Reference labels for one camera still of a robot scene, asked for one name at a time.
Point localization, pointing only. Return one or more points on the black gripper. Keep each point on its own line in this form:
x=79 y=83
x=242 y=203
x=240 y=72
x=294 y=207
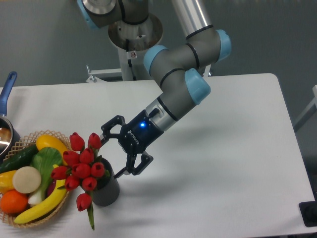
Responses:
x=138 y=136

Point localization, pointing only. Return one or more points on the red tulip bouquet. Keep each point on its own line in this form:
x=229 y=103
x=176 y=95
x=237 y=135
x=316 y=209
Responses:
x=83 y=169

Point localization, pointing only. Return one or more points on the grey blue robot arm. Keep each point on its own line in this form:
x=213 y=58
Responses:
x=181 y=92

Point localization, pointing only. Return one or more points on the dark grey ribbed vase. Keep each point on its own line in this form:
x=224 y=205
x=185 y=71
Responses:
x=107 y=188

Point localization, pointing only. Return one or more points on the green bok choy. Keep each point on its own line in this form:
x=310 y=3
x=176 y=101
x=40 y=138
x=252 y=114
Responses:
x=44 y=161

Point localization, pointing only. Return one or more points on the purple red vegetable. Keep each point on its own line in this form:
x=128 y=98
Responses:
x=51 y=188

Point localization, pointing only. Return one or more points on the yellow banana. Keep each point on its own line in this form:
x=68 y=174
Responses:
x=46 y=206

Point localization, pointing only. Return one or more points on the dark green cucumber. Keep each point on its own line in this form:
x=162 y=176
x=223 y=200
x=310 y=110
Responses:
x=20 y=159

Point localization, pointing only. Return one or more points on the round beige disc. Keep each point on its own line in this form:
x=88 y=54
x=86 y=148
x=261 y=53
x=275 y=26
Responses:
x=26 y=179

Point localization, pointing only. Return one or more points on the yellow pepper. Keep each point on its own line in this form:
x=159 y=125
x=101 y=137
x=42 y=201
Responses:
x=6 y=183

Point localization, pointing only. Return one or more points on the orange fruit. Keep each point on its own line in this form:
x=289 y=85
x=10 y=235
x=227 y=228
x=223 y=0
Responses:
x=14 y=202

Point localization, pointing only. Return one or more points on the woven wicker basket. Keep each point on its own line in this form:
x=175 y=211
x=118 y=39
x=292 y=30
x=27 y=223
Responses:
x=23 y=143

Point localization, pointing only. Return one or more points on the black device at table edge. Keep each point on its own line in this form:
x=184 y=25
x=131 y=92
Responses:
x=309 y=213

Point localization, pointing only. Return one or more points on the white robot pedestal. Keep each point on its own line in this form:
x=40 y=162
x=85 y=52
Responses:
x=137 y=34

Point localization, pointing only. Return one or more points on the blue handled saucepan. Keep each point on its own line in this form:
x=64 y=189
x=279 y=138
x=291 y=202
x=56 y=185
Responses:
x=8 y=135

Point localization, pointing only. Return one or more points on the white frame at right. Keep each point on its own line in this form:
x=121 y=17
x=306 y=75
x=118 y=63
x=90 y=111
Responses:
x=307 y=112

